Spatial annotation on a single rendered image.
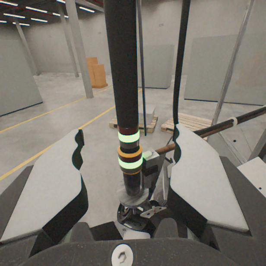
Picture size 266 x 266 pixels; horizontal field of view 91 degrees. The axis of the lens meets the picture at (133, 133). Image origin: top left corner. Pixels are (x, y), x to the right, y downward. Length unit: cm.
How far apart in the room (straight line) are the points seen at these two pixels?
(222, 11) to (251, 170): 1200
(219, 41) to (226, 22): 678
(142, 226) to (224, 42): 547
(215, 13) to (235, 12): 108
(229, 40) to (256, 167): 515
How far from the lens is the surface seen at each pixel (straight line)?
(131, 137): 20
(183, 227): 40
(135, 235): 57
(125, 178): 26
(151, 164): 26
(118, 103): 18
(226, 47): 563
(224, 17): 1239
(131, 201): 30
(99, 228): 75
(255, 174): 66
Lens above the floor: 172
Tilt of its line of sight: 31 degrees down
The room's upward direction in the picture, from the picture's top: 3 degrees counter-clockwise
